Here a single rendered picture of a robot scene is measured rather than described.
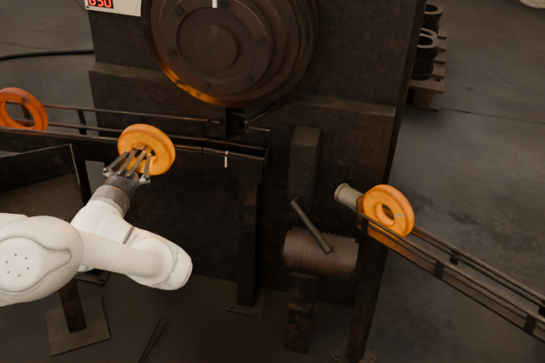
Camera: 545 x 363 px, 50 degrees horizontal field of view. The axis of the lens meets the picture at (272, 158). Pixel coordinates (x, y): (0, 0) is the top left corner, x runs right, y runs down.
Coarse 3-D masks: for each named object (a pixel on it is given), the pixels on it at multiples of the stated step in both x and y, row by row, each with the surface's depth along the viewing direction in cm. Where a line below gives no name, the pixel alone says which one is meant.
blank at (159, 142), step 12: (132, 132) 155; (144, 132) 154; (156, 132) 155; (120, 144) 159; (132, 144) 158; (156, 144) 156; (168, 144) 157; (156, 156) 159; (168, 156) 158; (156, 168) 162; (168, 168) 161
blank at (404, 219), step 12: (372, 192) 162; (384, 192) 158; (396, 192) 157; (372, 204) 164; (384, 204) 160; (396, 204) 156; (408, 204) 156; (372, 216) 166; (384, 216) 165; (396, 216) 158; (408, 216) 156; (396, 228) 160; (408, 228) 157
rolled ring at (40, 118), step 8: (8, 88) 188; (16, 88) 188; (0, 96) 188; (8, 96) 188; (16, 96) 187; (24, 96) 187; (32, 96) 189; (0, 104) 190; (24, 104) 188; (32, 104) 187; (40, 104) 190; (0, 112) 193; (32, 112) 189; (40, 112) 189; (0, 120) 195; (8, 120) 196; (40, 120) 191; (24, 128) 197; (32, 128) 194; (40, 128) 193
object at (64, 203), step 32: (0, 160) 173; (32, 160) 177; (64, 160) 181; (0, 192) 179; (32, 192) 179; (64, 192) 179; (64, 288) 195; (64, 320) 213; (96, 320) 214; (64, 352) 203
